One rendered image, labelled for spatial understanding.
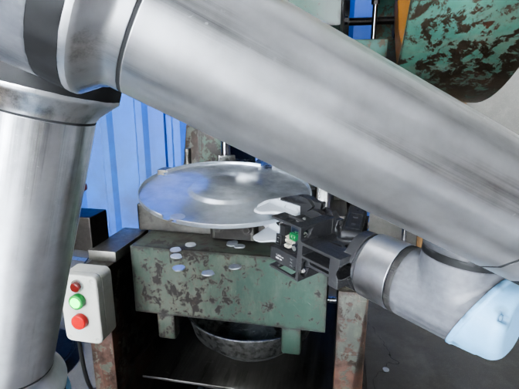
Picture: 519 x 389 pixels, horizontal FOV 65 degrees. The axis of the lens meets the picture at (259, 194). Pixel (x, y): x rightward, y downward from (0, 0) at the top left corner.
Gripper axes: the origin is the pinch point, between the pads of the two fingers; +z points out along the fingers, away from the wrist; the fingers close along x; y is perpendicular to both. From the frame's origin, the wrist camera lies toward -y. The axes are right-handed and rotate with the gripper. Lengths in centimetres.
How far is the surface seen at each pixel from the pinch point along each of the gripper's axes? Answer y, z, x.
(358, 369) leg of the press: -12.8, -11.2, 28.5
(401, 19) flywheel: -58, 18, -34
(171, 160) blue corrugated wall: -65, 152, 28
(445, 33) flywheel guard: -20.7, -13.1, -26.7
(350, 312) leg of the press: -11.6, -9.0, 17.9
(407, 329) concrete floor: -101, 24, 78
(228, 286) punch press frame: -2.2, 12.7, 19.6
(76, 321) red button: 22.8, 24.5, 23.5
